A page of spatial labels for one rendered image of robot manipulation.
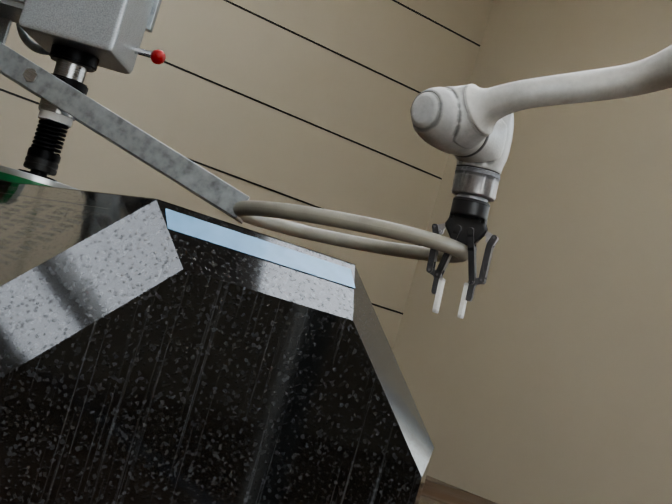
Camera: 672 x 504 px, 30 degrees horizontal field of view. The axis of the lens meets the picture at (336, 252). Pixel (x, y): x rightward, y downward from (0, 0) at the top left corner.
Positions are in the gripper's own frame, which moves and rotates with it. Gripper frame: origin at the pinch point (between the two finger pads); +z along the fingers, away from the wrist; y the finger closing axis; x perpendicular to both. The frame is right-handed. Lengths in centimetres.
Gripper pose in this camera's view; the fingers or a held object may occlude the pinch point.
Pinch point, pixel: (451, 299)
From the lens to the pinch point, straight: 248.6
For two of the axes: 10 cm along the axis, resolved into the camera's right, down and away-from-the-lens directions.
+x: -2.7, -1.2, -9.5
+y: -9.4, -1.9, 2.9
